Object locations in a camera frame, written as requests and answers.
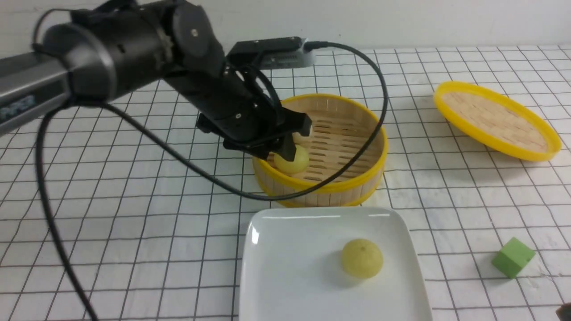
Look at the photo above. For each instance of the white square plate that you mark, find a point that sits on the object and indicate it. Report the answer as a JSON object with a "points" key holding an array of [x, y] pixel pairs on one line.
{"points": [[291, 267]]}

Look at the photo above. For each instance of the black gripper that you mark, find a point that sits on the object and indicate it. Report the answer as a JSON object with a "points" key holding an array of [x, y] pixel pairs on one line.
{"points": [[239, 111]]}

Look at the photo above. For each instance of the yellow steamed bun front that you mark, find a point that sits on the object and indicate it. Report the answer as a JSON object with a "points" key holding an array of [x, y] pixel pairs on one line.
{"points": [[298, 165]]}

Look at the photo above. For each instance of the white checkered tablecloth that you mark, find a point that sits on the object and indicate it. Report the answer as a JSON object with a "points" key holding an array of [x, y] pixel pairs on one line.
{"points": [[151, 240]]}

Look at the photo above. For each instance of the yellow bamboo steamer basket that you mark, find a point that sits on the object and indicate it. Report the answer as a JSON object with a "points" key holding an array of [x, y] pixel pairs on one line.
{"points": [[340, 127]]}

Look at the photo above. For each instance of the green cube block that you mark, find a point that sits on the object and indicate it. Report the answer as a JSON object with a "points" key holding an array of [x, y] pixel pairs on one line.
{"points": [[512, 258]]}

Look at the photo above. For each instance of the yellow bamboo steamer lid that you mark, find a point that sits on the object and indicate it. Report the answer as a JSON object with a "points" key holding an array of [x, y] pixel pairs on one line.
{"points": [[497, 121]]}

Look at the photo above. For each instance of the yellow steamed bun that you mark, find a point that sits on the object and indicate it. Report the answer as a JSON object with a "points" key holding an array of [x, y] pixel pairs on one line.
{"points": [[361, 258], [298, 165]]}

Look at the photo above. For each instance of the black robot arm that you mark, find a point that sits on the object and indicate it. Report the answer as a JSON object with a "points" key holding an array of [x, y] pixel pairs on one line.
{"points": [[122, 46]]}

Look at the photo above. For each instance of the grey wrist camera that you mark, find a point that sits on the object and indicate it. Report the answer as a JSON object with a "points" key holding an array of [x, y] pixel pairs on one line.
{"points": [[272, 54]]}

